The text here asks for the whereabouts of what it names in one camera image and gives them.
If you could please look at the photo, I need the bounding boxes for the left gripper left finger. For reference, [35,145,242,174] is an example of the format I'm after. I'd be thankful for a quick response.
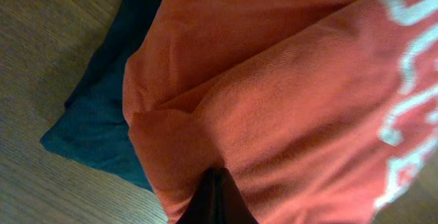
[177,169,215,224]

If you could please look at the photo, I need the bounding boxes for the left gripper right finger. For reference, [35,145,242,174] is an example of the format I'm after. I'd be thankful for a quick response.
[216,168,258,224]

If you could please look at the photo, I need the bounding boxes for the orange printed t-shirt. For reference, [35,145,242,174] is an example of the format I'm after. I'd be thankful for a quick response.
[123,0,437,223]

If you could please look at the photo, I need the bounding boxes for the folded navy garment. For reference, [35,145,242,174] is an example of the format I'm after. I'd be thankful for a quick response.
[40,0,162,190]

